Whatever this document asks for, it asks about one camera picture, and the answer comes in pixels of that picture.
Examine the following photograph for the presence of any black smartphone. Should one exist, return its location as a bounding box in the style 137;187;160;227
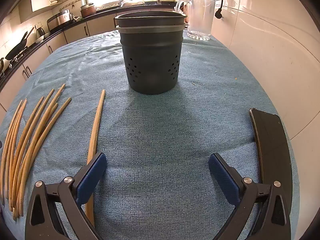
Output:
249;108;293;215

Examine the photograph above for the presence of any wooden chopstick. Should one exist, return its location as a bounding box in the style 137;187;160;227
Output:
86;89;106;227

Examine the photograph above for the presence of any kitchen counter with beige cabinets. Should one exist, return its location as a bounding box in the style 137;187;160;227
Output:
0;1;180;117

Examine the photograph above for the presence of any brown cooking pot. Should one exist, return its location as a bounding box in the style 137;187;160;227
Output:
80;3;97;18

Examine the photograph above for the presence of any bundle of wooden chopsticks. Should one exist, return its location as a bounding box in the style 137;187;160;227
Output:
0;83;72;221

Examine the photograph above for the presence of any clear glass mug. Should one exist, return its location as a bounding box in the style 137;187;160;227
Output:
174;0;216;41

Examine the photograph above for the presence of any blue tablecloth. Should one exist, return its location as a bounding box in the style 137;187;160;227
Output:
0;29;300;240

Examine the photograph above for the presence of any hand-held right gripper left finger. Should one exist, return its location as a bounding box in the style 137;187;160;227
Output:
25;152;108;240

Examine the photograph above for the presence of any silver rice cooker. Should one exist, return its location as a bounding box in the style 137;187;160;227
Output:
47;9;71;30

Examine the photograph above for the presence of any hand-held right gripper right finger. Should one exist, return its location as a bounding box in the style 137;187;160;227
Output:
208;152;292;240

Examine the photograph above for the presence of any black wok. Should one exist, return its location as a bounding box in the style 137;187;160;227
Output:
5;27;35;60

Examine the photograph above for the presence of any dark grey perforated chopstick holder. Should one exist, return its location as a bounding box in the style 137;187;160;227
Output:
114;11;187;95

